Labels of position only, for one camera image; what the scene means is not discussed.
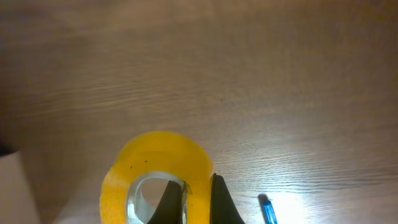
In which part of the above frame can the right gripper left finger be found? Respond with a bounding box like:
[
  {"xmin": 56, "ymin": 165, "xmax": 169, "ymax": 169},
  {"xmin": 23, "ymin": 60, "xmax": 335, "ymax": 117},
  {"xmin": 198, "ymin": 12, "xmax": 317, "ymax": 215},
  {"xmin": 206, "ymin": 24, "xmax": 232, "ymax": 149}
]
[{"xmin": 147, "ymin": 181, "xmax": 183, "ymax": 224}]

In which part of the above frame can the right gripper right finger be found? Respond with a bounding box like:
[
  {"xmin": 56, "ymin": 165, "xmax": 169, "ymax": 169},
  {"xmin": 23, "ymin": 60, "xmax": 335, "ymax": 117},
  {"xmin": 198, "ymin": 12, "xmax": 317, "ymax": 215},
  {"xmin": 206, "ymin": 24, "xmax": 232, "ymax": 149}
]
[{"xmin": 210, "ymin": 174, "xmax": 244, "ymax": 224}]

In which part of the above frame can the blue white marker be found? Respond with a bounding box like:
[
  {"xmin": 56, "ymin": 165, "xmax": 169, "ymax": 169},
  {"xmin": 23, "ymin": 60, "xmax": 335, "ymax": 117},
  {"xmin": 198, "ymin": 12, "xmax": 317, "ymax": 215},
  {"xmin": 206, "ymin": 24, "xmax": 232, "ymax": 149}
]
[{"xmin": 258, "ymin": 194, "xmax": 278, "ymax": 224}]

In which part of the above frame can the yellow tape roll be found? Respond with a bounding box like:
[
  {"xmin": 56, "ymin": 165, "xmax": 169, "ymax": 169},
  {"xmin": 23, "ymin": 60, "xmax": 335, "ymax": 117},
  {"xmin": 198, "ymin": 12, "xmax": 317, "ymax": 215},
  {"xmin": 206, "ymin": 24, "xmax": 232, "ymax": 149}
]
[{"xmin": 99, "ymin": 131, "xmax": 213, "ymax": 223}]

